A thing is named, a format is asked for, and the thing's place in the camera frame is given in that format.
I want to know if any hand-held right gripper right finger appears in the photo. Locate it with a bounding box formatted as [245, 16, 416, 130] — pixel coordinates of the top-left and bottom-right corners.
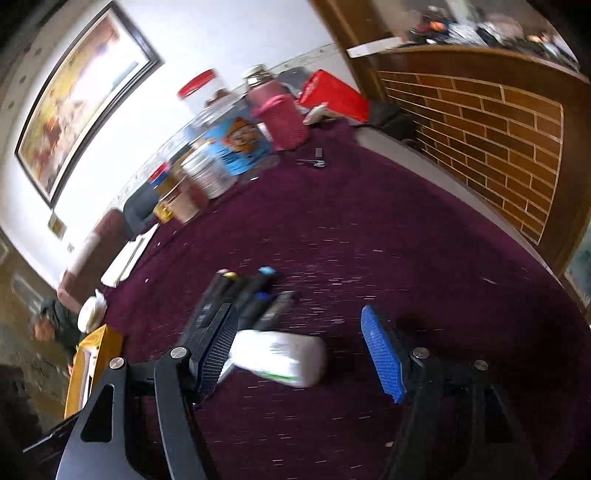
[360, 305, 539, 480]

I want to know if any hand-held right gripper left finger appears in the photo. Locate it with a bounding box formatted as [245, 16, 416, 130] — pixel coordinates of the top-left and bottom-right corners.
[55, 302, 241, 480]

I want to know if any pile of black pens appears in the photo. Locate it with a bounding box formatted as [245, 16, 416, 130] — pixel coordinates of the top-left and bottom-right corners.
[185, 265, 296, 337]

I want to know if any large white pill bottle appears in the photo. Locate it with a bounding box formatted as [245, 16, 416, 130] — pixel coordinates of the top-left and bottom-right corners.
[222, 329, 328, 389]

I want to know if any yellow taped box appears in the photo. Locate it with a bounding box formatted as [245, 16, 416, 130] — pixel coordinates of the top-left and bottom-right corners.
[65, 323, 125, 418]

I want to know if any purple velvet tablecloth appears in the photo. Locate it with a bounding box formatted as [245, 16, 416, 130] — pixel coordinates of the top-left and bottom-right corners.
[99, 117, 591, 480]

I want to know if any stack of white papers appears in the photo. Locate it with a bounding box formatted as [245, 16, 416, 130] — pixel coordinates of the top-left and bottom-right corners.
[100, 225, 158, 288]

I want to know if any white plastic bag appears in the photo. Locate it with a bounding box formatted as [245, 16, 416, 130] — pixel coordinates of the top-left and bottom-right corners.
[77, 295, 110, 333]

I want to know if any brown armchair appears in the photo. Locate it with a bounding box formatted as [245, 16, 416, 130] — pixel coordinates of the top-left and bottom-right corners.
[57, 208, 133, 309]

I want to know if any dark leather sofa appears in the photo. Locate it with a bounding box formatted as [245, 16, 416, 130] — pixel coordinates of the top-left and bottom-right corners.
[122, 182, 160, 235]

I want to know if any white plastic tub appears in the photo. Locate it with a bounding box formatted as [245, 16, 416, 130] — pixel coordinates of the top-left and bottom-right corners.
[180, 144, 239, 200]

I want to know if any jar with red blue lid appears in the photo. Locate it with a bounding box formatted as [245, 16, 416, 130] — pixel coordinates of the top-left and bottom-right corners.
[148, 162, 174, 195]

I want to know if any clear jar with blue label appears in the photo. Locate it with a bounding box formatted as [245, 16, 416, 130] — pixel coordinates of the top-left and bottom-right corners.
[187, 96, 274, 179]

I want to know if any bottle in pink knitted sleeve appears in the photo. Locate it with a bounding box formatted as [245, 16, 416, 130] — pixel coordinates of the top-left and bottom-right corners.
[243, 65, 310, 151]

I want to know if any wooden brick-pattern cabinet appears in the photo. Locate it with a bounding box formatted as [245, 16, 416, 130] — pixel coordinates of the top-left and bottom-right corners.
[309, 0, 591, 287]

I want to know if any clear jar with red lid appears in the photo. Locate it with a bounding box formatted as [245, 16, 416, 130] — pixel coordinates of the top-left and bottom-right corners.
[177, 69, 232, 121]

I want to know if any red flat box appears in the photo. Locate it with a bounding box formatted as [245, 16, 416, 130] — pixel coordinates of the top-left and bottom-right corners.
[295, 69, 371, 124]

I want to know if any long white box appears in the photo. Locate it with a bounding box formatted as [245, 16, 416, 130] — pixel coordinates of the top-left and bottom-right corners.
[346, 37, 403, 59]

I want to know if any assorted clutter on cabinet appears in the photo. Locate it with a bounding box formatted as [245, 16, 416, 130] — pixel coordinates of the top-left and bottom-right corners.
[406, 4, 580, 70]

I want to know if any framed wall painting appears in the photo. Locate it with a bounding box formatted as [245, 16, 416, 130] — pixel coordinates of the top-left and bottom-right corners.
[14, 1, 165, 209]

